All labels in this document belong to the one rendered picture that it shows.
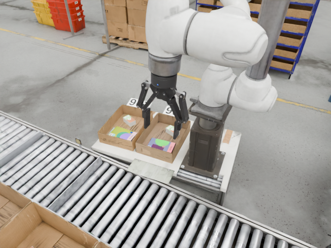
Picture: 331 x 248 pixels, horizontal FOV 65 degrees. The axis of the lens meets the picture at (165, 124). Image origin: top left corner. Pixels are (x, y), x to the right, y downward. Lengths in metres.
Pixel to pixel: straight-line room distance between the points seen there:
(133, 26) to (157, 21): 4.64
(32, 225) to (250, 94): 1.22
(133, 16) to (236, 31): 4.69
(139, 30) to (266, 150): 3.31
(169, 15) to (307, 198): 2.47
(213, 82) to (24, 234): 1.17
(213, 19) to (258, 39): 0.10
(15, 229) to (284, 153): 2.65
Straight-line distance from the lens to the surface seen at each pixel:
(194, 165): 1.75
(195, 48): 0.61
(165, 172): 1.73
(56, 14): 6.67
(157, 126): 2.07
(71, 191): 1.73
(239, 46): 0.58
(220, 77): 1.35
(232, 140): 2.02
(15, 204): 1.64
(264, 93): 1.33
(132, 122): 2.07
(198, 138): 1.57
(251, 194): 2.68
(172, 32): 0.62
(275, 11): 1.14
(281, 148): 3.25
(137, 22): 5.22
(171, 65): 0.68
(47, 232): 1.46
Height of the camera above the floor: 2.08
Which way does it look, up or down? 39 degrees down
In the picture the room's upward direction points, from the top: straight up
